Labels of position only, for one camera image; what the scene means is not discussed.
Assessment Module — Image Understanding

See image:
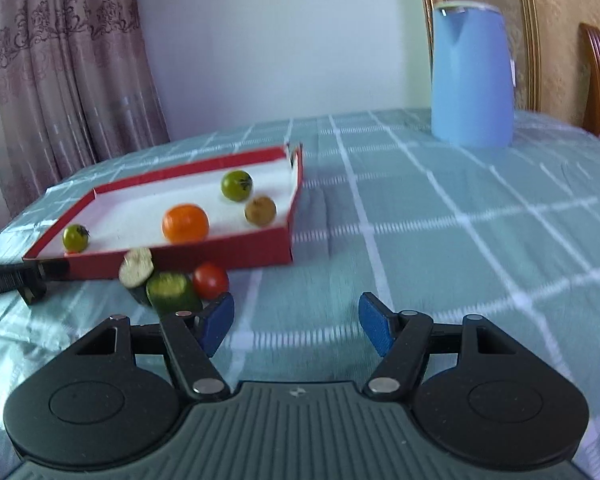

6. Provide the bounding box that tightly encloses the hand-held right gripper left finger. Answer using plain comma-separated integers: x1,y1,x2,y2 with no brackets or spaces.
75,291,236,401

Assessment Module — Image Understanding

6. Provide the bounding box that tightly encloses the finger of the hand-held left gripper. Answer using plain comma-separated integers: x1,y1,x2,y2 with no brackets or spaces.
0,262,48,307

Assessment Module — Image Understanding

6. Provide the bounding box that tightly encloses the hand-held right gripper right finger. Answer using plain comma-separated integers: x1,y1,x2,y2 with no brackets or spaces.
358,291,513,401

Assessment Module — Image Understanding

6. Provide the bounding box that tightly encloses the red tomato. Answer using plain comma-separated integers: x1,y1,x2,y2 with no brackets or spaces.
192,262,230,300

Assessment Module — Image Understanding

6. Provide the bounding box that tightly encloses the green cucumber piece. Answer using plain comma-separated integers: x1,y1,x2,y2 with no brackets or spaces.
145,271,203,313

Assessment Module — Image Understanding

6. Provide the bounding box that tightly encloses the red cardboard box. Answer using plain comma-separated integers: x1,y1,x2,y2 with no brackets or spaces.
22,142,303,281

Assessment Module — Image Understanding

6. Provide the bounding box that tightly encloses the small green tomato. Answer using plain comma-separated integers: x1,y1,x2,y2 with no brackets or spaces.
62,224,91,254

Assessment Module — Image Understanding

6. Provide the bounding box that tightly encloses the dark cucumber chunk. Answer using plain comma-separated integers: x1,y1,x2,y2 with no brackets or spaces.
119,247,155,289

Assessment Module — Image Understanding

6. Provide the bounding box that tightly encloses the orange tangerine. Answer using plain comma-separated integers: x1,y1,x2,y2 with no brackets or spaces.
162,203,210,244

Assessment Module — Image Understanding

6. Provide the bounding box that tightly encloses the brown longan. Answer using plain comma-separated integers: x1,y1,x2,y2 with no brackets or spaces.
244,196,277,227

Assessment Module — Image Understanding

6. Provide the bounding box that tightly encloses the large green tomato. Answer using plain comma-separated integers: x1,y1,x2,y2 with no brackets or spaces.
221,170,254,203

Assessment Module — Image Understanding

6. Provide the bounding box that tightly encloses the pink patterned curtain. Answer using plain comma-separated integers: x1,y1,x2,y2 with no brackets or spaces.
0,0,171,221

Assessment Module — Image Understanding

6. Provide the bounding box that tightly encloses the blue electric kettle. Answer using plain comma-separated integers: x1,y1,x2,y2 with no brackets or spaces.
431,1,515,148

